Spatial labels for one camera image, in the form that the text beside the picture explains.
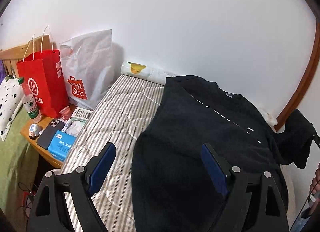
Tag small white blue tube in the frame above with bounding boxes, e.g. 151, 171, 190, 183
62, 119, 73, 133

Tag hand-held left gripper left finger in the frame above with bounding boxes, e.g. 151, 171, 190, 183
26, 142, 117, 232

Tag wooden headboard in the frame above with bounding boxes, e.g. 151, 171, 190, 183
0, 35, 50, 77

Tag red paper shopping bag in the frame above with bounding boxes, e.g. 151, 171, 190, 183
16, 25, 69, 119

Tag person's right forearm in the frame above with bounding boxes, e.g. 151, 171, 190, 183
291, 216, 313, 232

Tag dark cased smartphone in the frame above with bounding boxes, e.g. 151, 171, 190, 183
36, 119, 66, 150

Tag clear plastic water bottle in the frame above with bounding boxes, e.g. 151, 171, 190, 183
18, 77, 42, 124

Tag person's right hand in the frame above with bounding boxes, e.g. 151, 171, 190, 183
309, 168, 320, 194

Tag white pillow with duck print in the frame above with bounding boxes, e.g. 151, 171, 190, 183
121, 61, 278, 126

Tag crumpled white tissue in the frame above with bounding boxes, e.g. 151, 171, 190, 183
67, 120, 87, 137

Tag green blanket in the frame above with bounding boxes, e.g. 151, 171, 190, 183
0, 107, 38, 217

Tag white flower print pillow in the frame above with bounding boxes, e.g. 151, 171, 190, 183
0, 75, 24, 142

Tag brown wooden door frame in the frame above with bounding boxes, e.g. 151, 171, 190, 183
274, 20, 320, 132

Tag blue tissue pack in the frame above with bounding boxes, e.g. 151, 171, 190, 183
47, 130, 77, 161

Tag wooden nightstand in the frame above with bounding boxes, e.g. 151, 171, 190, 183
20, 104, 78, 170

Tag white remote control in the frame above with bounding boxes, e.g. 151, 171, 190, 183
71, 109, 92, 120

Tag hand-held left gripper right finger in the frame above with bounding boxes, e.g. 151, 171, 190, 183
201, 143, 290, 232

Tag small pink cup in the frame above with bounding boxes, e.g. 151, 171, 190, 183
59, 107, 73, 120

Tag white plastic shopping bag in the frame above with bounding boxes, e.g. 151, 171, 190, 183
59, 29, 125, 111

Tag grey striped bed sheet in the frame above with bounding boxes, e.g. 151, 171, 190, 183
60, 74, 175, 232

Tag thin black cable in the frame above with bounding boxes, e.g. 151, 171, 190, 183
289, 192, 310, 232

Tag small cartoon figurine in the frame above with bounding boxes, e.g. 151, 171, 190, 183
28, 123, 39, 140

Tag red and black cables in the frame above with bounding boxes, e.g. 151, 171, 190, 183
17, 182, 38, 212

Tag black knit sweater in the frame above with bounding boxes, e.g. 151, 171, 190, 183
131, 75, 317, 232

